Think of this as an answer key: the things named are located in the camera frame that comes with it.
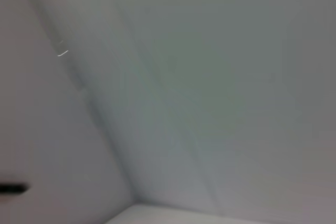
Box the black bar-shaped object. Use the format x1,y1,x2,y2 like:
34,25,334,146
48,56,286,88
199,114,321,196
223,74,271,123
0,183,29,195

